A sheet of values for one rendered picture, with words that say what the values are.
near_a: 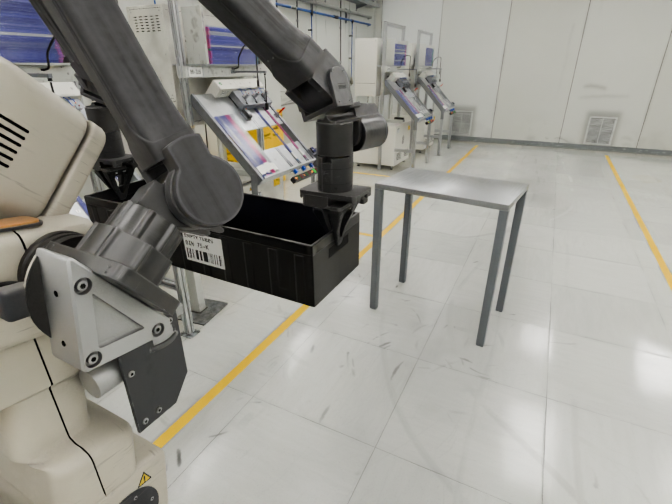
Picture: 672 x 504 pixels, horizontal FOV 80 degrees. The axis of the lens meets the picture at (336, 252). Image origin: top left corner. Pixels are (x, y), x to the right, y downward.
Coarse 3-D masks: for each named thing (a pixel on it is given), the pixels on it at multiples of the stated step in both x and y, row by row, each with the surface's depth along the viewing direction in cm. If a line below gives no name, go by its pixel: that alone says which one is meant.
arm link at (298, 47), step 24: (216, 0) 49; (240, 0) 49; (264, 0) 52; (240, 24) 51; (264, 24) 52; (288, 24) 54; (264, 48) 54; (288, 48) 54; (312, 48) 56; (288, 72) 56; (312, 72) 56; (288, 96) 61; (312, 96) 59
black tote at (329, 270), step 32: (96, 192) 88; (128, 192) 95; (224, 224) 93; (256, 224) 88; (288, 224) 84; (320, 224) 80; (352, 224) 73; (192, 256) 77; (224, 256) 72; (256, 256) 68; (288, 256) 65; (320, 256) 65; (352, 256) 76; (256, 288) 72; (288, 288) 68; (320, 288) 67
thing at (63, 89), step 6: (42, 84) 177; (48, 84) 179; (54, 84) 182; (60, 84) 184; (66, 84) 186; (72, 84) 188; (54, 90) 180; (60, 90) 182; (66, 90) 184; (72, 90) 186; (78, 90) 189; (60, 96) 181; (66, 96) 183; (72, 96) 185; (78, 96) 188
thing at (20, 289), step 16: (32, 272) 36; (0, 288) 35; (16, 288) 35; (32, 288) 36; (0, 304) 35; (16, 304) 35; (32, 304) 36; (16, 320) 36; (32, 320) 37; (48, 320) 38
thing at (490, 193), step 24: (408, 168) 251; (408, 192) 210; (432, 192) 203; (456, 192) 203; (480, 192) 203; (504, 192) 203; (408, 216) 262; (504, 216) 187; (408, 240) 270; (504, 264) 237; (504, 288) 242; (480, 336) 216
